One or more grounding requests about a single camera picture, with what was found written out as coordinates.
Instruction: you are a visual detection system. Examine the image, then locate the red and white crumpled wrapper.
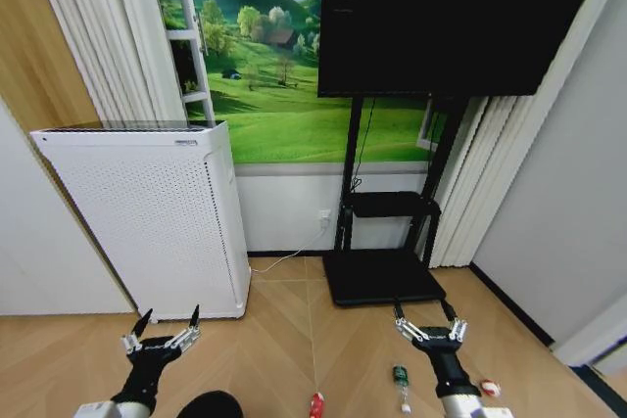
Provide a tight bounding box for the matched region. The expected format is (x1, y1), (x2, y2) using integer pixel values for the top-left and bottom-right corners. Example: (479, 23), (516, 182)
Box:
(476, 378), (503, 399)

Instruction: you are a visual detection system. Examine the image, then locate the green landscape wall mural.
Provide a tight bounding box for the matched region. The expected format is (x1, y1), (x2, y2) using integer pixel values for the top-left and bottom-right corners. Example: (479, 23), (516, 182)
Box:
(146, 0), (445, 165)

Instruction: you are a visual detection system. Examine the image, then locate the black television floor stand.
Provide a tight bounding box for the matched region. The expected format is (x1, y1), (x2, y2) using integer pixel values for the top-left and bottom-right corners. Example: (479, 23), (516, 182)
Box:
(321, 93), (472, 309)

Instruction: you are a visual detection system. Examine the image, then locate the white pleated curtain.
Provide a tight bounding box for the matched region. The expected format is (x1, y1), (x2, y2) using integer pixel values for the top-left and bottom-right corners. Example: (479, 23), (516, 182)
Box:
(26, 0), (188, 124)
(429, 0), (627, 270)

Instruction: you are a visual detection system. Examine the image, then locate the black hanging television cable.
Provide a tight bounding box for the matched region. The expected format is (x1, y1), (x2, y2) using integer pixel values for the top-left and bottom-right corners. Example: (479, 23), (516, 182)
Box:
(349, 96), (379, 194)

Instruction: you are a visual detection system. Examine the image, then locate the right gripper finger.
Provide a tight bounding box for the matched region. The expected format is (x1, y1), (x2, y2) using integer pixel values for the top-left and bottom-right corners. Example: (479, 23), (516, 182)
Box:
(439, 298), (469, 343)
(392, 296), (425, 344)

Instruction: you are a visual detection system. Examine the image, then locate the white power cable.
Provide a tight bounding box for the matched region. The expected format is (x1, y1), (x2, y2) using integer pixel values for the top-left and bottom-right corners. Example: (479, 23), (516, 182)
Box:
(250, 227), (327, 275)

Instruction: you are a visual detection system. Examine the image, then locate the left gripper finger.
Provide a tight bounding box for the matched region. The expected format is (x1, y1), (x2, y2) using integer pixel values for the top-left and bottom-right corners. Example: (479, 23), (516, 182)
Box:
(121, 308), (155, 356)
(170, 303), (203, 352)

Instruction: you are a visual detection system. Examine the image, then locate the white air purifier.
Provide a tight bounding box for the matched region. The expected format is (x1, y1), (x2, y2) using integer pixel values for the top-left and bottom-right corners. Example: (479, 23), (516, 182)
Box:
(29, 118), (253, 324)

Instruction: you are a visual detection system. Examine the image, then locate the black box on stand shelf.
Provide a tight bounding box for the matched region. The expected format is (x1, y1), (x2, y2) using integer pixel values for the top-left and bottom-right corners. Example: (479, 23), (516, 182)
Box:
(348, 190), (436, 219)

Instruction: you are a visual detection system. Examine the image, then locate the black trash bin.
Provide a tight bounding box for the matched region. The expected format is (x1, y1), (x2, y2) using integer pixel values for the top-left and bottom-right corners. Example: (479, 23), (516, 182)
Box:
(175, 390), (245, 418)

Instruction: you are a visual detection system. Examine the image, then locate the crushed bottle with green label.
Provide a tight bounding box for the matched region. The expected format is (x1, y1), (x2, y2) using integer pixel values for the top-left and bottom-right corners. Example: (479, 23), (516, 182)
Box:
(391, 363), (412, 414)

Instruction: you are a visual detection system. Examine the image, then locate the large black television screen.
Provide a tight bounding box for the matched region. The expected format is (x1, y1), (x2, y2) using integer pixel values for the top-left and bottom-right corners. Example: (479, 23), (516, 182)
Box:
(316, 0), (612, 99)

